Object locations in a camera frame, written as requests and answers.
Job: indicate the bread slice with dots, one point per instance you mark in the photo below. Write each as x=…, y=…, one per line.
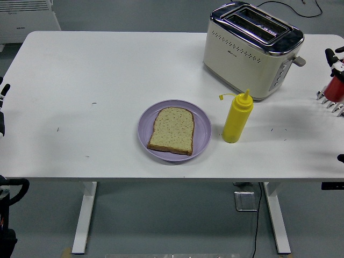
x=173, y=131

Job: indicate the cream and chrome toaster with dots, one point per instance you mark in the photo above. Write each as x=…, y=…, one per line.
x=236, y=59

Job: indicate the silver metal toast rack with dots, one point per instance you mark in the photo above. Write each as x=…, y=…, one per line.
x=338, y=108

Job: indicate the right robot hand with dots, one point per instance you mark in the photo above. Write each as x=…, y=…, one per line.
x=337, y=65

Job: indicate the purple plate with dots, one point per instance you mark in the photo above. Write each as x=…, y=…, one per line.
x=201, y=126

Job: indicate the metal floor socket plate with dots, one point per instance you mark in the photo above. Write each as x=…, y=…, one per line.
x=245, y=201

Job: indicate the small wooden piece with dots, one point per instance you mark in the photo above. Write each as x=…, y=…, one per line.
x=66, y=253

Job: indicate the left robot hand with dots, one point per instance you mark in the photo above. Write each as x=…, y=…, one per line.
x=2, y=122

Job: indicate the yellow squeeze bottle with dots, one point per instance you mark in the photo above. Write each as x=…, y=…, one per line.
x=237, y=118

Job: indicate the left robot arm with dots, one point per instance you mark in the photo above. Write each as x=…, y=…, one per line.
x=5, y=215

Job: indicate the black table control panel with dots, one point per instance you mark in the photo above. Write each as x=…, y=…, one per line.
x=333, y=185

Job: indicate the red squeeze bottle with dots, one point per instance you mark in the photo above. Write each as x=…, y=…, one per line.
x=336, y=90

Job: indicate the white floor appliance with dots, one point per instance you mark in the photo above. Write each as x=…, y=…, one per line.
x=29, y=24

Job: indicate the white table leg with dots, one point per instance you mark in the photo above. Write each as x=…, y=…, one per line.
x=278, y=215
x=84, y=209

